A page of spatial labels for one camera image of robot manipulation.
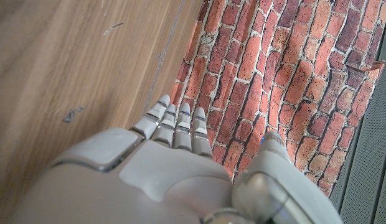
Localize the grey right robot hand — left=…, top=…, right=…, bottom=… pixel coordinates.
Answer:
left=6, top=94, right=345, bottom=224

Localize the red brick print backdrop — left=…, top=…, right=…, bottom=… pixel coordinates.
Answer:
left=169, top=0, right=386, bottom=198

